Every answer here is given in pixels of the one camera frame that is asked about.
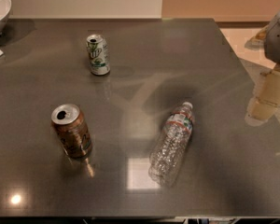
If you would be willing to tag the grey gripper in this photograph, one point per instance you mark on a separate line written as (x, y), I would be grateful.
(279, 39)

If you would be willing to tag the green white 7up can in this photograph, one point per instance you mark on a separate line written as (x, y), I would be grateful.
(98, 54)

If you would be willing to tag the brown soda can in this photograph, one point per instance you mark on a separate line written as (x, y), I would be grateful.
(71, 127)

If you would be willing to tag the clear plastic water bottle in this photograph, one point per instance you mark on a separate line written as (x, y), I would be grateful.
(167, 155)

